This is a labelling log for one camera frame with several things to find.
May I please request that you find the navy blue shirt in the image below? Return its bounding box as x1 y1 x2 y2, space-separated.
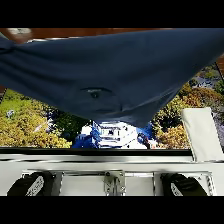
0 28 224 130

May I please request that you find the silver frame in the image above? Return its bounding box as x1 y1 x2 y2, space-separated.
0 152 224 197

